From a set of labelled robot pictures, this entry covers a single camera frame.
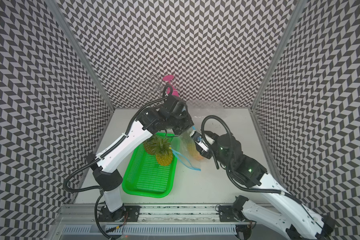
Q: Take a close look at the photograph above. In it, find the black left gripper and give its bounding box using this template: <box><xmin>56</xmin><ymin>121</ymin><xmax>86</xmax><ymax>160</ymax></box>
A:
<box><xmin>165</xmin><ymin>110</ymin><xmax>195</xmax><ymax>135</ymax></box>

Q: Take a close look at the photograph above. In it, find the clear zip-top bag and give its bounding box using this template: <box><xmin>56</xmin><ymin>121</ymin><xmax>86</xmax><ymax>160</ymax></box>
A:
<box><xmin>180</xmin><ymin>127</ymin><xmax>205</xmax><ymax>162</ymax></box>
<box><xmin>171</xmin><ymin>137</ymin><xmax>201</xmax><ymax>172</ymax></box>

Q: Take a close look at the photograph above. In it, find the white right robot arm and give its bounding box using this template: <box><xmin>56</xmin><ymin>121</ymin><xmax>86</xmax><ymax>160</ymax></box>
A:
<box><xmin>201</xmin><ymin>115</ymin><xmax>336</xmax><ymax>240</ymax></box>

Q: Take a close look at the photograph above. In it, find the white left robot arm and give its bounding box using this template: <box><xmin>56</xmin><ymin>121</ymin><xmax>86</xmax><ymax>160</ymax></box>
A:
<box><xmin>63</xmin><ymin>106</ymin><xmax>193</xmax><ymax>214</ymax></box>

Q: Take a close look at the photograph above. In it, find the pink plastic wine glass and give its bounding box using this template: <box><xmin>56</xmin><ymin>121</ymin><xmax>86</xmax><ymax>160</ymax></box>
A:
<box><xmin>162</xmin><ymin>75</ymin><xmax>179</xmax><ymax>97</ymax></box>

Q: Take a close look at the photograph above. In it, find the green plastic basket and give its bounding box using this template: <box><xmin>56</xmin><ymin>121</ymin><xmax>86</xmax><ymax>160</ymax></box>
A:
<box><xmin>122</xmin><ymin>133</ymin><xmax>177</xmax><ymax>198</ymax></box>

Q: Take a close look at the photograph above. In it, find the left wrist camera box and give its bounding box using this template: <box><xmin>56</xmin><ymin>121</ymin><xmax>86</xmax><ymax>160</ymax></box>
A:
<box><xmin>161</xmin><ymin>95</ymin><xmax>186</xmax><ymax>117</ymax></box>

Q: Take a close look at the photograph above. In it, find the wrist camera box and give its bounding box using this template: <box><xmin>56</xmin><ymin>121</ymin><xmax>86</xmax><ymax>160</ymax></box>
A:
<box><xmin>190</xmin><ymin>130</ymin><xmax>215</xmax><ymax>159</ymax></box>
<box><xmin>161</xmin><ymin>95</ymin><xmax>186</xmax><ymax>117</ymax></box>

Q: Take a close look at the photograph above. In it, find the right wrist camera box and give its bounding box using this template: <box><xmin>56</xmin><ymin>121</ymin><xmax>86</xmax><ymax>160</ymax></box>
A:
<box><xmin>190</xmin><ymin>130</ymin><xmax>215</xmax><ymax>159</ymax></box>

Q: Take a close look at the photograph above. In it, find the aluminium front rail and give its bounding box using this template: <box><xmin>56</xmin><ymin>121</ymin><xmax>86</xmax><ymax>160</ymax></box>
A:
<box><xmin>47</xmin><ymin>204</ymin><xmax>257</xmax><ymax>240</ymax></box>

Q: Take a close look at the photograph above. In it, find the aluminium corner post left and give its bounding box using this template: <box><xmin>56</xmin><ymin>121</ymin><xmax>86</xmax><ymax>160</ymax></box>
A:
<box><xmin>45</xmin><ymin>0</ymin><xmax>115</xmax><ymax>111</ymax></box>

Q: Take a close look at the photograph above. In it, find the aluminium corner post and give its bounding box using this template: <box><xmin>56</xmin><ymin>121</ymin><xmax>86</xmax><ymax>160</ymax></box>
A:
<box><xmin>45</xmin><ymin>0</ymin><xmax>115</xmax><ymax>111</ymax></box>
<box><xmin>250</xmin><ymin>0</ymin><xmax>308</xmax><ymax>112</ymax></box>

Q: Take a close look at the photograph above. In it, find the aluminium corner post right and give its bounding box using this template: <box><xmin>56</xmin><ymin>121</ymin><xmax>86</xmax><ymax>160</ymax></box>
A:
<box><xmin>250</xmin><ymin>0</ymin><xmax>308</xmax><ymax>112</ymax></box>

